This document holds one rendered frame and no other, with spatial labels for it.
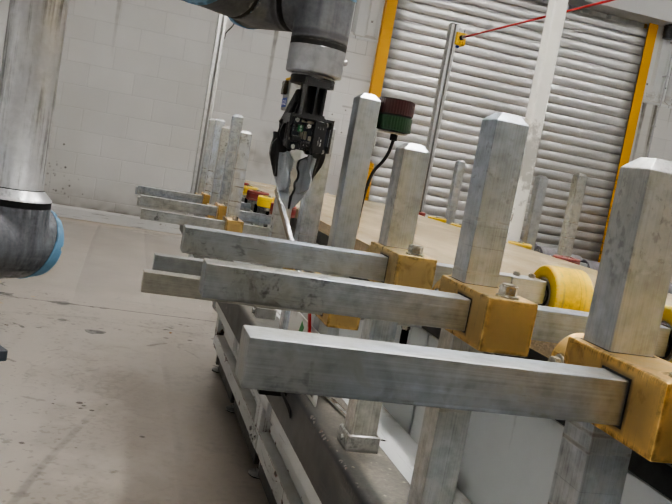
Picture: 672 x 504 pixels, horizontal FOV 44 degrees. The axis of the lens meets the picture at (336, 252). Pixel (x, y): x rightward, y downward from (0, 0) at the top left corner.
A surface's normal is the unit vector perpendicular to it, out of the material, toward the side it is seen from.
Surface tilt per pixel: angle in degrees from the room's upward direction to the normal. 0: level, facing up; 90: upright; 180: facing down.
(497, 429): 90
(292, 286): 90
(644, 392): 90
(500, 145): 90
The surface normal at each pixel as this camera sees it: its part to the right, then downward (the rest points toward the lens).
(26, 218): 0.65, 0.19
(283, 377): 0.25, 0.15
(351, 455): 0.18, -0.98
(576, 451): -0.95, -0.14
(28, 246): 0.84, 0.20
